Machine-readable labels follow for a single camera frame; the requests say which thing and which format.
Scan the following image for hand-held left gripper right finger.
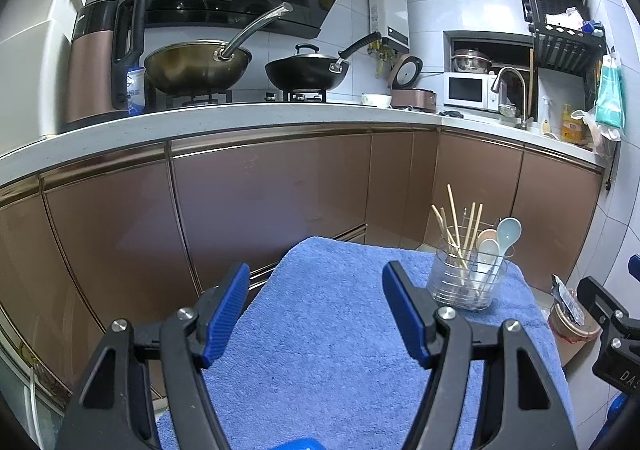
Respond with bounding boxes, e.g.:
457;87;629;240
381;260;578;450

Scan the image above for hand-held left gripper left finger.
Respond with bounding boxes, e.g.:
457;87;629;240
55;261;251;450

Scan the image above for clear plastic utensil holder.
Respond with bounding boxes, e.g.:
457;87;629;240
426;245;508;312

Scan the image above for white ceramic spoon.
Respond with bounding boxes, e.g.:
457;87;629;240
472;238;501;291

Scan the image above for bunch of wooden chopsticks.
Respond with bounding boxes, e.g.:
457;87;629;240
431;184;485;281

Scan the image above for pale blue ceramic spoon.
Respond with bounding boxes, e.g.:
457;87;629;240
487;217;522;271

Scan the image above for person's right hand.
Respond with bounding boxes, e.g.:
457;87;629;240
602;392;633;436

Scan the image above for black snack packet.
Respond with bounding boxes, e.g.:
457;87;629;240
550;274;583;326

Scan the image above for brown paper bucket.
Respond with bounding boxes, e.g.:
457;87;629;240
548;302;603;343

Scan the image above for blue terry towel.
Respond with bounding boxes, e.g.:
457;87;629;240
156;236;576;450

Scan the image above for brown kitchen base cabinets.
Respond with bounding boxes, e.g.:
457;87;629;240
0;125;606;406

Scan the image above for clear plastic bags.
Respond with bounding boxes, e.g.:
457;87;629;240
572;109;621;156

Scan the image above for yellow dish soap bottle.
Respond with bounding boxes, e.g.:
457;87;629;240
561;103;586;143

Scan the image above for teal hanging bag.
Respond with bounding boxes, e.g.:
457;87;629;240
595;52;627;128

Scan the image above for white kitchen countertop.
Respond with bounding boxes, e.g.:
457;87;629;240
0;100;608;186

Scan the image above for steel kitchen faucet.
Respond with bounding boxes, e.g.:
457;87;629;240
491;66;533;130

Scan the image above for gas stove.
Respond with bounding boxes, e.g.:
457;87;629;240
145;89;361;108

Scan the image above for brown rice cooker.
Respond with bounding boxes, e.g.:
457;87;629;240
390;54;437;112

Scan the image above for white microwave oven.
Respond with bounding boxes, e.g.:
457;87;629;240
444;72;501;112

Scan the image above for black dish rack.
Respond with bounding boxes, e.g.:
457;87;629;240
512;0;608;76

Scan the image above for white and blue packet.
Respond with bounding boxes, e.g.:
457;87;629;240
125;66;147;117

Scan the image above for black wok with lid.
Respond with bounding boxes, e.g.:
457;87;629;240
265;31;382;92

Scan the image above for steel pot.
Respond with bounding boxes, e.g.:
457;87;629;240
452;49;493;73

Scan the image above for bronze electric kettle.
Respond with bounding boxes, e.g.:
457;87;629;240
62;0;148;128

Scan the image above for white water heater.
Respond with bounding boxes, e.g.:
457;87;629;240
368;0;411;53

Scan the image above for white refrigerator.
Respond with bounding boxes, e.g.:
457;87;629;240
0;0;88;146

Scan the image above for bronze wok with steel handle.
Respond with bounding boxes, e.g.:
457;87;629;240
144;2;293;95

